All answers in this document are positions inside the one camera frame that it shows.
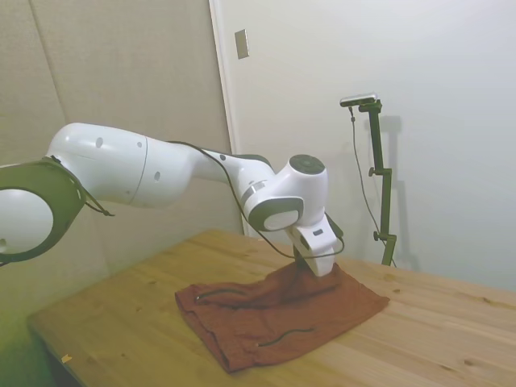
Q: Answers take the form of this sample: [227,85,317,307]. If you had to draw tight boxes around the white door frame trim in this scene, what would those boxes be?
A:
[208,0,253,239]

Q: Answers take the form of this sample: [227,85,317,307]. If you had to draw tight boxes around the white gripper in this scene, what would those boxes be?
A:
[289,215,339,279]

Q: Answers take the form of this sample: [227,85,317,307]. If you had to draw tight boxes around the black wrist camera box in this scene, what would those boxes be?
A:
[327,213,345,243]

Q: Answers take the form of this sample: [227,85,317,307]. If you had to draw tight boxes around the grey wall switch plate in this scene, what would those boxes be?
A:
[234,28,251,61]

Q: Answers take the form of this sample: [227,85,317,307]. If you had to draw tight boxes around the dark green camera stand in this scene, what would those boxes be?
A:
[357,100,398,267]

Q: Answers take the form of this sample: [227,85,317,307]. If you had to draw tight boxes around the rust brown shorts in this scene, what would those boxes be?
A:
[174,264,391,374]

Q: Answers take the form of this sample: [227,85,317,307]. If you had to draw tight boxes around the grey exterior camera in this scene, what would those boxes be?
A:
[339,93,379,108]

